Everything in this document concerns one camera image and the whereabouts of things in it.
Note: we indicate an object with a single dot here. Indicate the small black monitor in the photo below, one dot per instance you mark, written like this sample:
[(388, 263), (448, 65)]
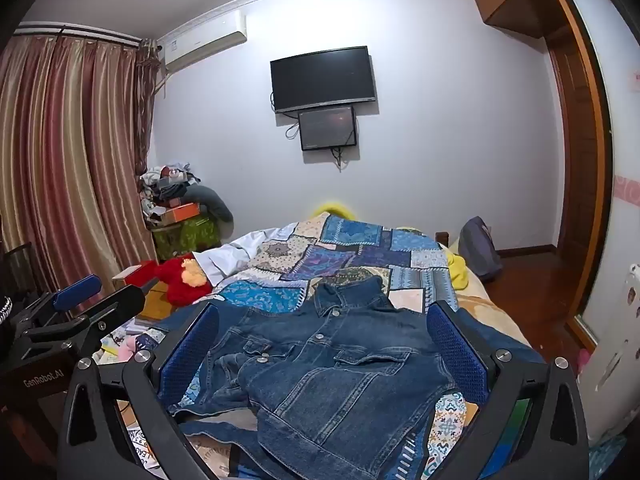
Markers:
[(327, 127)]

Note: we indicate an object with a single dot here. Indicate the white cloth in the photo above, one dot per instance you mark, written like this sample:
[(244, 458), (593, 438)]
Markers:
[(225, 257)]

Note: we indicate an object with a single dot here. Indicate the pile of clothes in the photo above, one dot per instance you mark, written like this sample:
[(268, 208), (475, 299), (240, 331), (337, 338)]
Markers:
[(165, 185)]

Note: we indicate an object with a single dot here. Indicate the green patterned cloth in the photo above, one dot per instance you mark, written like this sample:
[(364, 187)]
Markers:
[(187, 237)]

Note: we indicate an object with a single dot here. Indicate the cardboard box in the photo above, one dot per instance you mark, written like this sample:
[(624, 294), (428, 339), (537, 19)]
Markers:
[(155, 302)]

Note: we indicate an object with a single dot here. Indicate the wooden door frame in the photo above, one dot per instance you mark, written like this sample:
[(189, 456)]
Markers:
[(582, 160)]

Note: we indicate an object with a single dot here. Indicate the yellow cushion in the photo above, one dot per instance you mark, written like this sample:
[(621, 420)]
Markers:
[(332, 209)]

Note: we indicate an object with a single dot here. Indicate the striped curtain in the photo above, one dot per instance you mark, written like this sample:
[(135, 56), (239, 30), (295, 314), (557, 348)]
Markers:
[(60, 160)]

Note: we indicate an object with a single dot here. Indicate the pile of papers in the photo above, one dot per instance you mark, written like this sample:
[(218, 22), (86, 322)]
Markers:
[(135, 440)]

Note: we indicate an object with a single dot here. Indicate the black wall television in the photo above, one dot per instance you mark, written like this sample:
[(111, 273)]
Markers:
[(322, 79)]

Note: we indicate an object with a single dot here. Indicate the grey bag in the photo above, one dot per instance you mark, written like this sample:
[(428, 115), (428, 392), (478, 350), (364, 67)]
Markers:
[(479, 247)]

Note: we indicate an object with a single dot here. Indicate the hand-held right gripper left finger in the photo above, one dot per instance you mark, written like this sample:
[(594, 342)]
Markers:
[(187, 360)]

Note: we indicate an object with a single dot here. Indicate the yellow cloth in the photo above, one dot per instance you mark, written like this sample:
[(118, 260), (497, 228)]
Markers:
[(456, 270)]

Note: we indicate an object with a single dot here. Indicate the blue denim jacket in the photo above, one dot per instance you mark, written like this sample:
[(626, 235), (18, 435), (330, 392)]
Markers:
[(320, 375)]

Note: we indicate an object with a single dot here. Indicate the yellow bed sheet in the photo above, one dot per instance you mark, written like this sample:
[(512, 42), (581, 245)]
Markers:
[(492, 315)]

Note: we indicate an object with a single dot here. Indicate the white air conditioner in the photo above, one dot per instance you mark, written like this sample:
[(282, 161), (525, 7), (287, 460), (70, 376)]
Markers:
[(205, 42)]

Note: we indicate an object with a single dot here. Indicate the patchwork blanket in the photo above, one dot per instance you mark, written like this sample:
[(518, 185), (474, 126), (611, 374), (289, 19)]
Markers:
[(350, 250)]

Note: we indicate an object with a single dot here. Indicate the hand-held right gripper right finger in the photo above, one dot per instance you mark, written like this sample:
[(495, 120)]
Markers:
[(457, 355)]

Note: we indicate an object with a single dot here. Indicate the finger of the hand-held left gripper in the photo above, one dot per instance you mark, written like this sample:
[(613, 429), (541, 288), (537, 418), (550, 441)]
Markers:
[(80, 291), (120, 307)]

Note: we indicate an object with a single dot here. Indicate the orange box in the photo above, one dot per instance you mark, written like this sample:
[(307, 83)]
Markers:
[(180, 214)]

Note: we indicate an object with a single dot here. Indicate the red plush toy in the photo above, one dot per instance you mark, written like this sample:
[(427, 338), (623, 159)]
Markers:
[(175, 280)]

